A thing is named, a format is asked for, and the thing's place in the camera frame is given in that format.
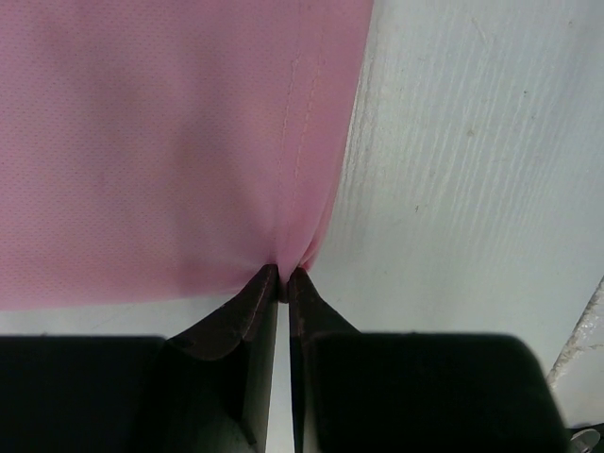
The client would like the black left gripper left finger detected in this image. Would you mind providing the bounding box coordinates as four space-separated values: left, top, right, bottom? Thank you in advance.
164 265 278 452

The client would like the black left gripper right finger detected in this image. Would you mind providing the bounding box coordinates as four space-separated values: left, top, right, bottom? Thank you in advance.
287 268 360 453

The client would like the pink t shirt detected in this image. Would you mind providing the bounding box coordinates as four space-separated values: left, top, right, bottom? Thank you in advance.
1 1 373 310

